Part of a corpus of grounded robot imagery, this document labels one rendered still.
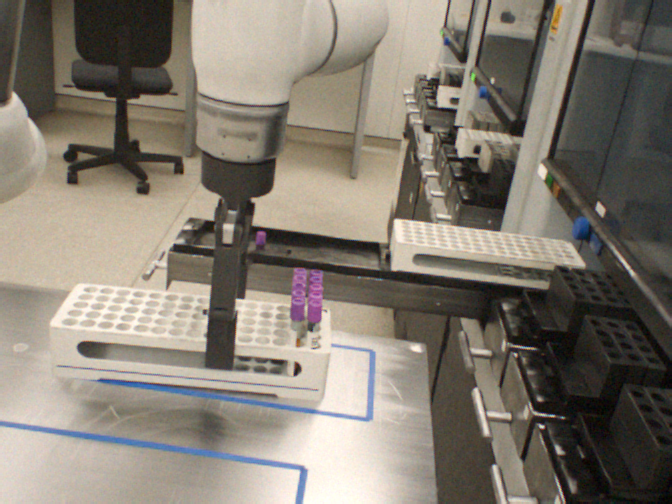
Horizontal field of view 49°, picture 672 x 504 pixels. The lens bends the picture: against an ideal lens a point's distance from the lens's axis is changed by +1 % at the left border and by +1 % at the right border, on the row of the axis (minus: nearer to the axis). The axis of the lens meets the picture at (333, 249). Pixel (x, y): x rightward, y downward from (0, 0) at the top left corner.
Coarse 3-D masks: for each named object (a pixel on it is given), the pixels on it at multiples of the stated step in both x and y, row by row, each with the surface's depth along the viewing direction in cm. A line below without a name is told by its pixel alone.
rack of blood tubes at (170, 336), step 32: (96, 288) 84; (128, 288) 85; (64, 320) 77; (96, 320) 78; (128, 320) 80; (160, 320) 80; (192, 320) 80; (256, 320) 82; (288, 320) 83; (64, 352) 77; (96, 352) 82; (128, 352) 83; (160, 352) 84; (192, 352) 85; (256, 352) 77; (288, 352) 77; (320, 352) 77; (192, 384) 79; (224, 384) 79; (288, 384) 79; (320, 384) 79
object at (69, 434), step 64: (0, 320) 87; (0, 384) 76; (64, 384) 77; (128, 384) 78; (384, 384) 84; (0, 448) 67; (64, 448) 68; (128, 448) 69; (192, 448) 70; (256, 448) 71; (320, 448) 73; (384, 448) 74
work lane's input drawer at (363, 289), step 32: (192, 224) 121; (160, 256) 123; (192, 256) 113; (256, 256) 113; (288, 256) 117; (320, 256) 119; (352, 256) 120; (384, 256) 118; (256, 288) 114; (288, 288) 114; (352, 288) 114; (384, 288) 114; (416, 288) 113; (448, 288) 113; (480, 288) 114; (512, 288) 114
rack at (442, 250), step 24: (408, 240) 114; (432, 240) 116; (456, 240) 116; (480, 240) 117; (504, 240) 120; (528, 240) 121; (552, 240) 121; (408, 264) 114; (432, 264) 120; (456, 264) 121; (480, 264) 123; (504, 264) 119; (528, 264) 113; (552, 264) 113; (576, 264) 113
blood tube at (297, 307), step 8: (296, 304) 75; (304, 304) 76; (296, 312) 76; (296, 320) 76; (296, 328) 77; (296, 336) 77; (296, 344) 77; (288, 360) 79; (288, 368) 79; (296, 368) 79
